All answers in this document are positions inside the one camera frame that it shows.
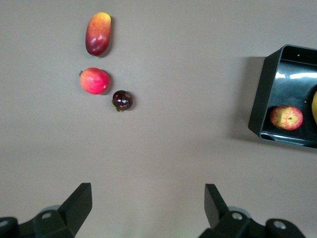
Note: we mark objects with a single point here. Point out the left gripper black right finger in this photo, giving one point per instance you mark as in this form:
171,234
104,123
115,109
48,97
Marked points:
220,223

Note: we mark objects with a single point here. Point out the yellow banana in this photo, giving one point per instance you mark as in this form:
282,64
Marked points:
315,106

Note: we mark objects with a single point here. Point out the red apple upper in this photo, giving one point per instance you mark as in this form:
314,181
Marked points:
94,81

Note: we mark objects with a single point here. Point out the dark purple plum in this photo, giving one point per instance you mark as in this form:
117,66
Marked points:
122,100

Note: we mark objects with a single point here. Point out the black plastic box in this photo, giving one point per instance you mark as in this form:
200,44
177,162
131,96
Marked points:
260,99

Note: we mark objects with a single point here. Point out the red yellow mango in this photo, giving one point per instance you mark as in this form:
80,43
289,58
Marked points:
97,34

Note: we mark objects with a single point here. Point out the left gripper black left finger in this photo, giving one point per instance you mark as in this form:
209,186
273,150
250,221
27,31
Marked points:
67,220

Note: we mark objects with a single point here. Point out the red yellow apple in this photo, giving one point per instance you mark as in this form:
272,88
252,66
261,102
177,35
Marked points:
286,117

